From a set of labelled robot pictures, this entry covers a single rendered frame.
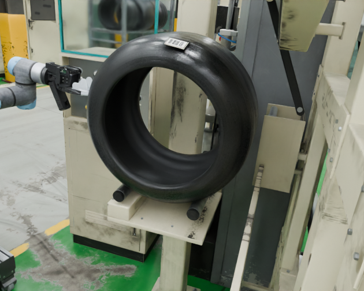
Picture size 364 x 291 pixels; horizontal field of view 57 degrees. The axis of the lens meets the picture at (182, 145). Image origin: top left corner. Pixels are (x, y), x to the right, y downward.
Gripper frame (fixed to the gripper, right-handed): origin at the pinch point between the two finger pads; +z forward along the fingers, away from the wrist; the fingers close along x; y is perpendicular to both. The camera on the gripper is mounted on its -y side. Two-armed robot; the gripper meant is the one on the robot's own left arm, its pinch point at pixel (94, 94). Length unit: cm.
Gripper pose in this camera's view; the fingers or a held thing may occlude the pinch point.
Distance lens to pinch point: 127.7
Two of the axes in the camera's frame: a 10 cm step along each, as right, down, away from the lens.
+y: 1.9, -8.9, -4.1
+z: 9.3, 3.0, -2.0
